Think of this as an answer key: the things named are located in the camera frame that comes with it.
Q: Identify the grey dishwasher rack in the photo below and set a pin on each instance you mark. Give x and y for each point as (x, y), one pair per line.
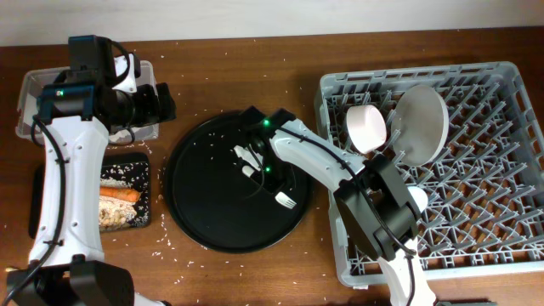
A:
(485, 188)

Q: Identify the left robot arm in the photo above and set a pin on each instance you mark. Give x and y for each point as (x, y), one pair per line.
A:
(76, 114)

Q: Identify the black rectangular tray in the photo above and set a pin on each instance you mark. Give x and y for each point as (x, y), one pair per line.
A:
(129, 170)

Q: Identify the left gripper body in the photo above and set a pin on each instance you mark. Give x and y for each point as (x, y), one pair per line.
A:
(146, 110)

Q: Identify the clear plastic bin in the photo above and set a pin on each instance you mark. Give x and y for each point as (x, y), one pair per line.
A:
(32, 87)

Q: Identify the round black serving tray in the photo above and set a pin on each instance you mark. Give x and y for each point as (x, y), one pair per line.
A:
(215, 203)

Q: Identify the pile of rice scraps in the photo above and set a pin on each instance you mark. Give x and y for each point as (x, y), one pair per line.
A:
(113, 211)

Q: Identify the grey plate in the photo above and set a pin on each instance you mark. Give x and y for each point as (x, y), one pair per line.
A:
(422, 119)

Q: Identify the light blue plastic cup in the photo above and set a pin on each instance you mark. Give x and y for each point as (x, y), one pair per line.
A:
(420, 197)

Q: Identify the white plastic fork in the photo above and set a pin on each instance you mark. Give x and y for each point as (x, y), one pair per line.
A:
(280, 197)

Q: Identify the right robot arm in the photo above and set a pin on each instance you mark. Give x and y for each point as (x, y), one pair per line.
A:
(379, 211)

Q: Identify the orange carrot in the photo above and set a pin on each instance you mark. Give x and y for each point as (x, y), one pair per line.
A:
(123, 194)

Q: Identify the white bowl with rice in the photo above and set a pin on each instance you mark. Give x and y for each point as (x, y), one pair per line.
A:
(366, 127)

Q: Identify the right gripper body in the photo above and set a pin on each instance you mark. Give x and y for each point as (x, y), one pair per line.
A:
(276, 173)

